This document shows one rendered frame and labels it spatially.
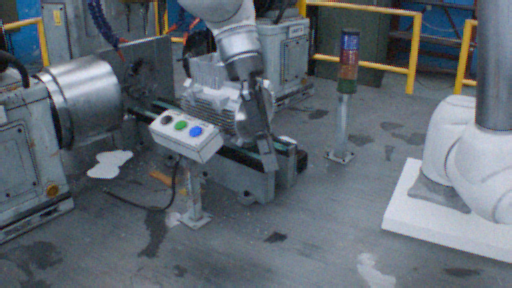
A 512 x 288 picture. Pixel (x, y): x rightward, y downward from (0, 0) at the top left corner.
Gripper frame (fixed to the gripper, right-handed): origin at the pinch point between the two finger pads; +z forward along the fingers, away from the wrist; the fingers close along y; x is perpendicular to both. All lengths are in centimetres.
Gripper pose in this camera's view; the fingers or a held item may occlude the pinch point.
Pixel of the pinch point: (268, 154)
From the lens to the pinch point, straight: 83.0
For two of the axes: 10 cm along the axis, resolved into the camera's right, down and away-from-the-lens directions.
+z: 2.6, 9.7, 0.3
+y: 2.0, -0.8, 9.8
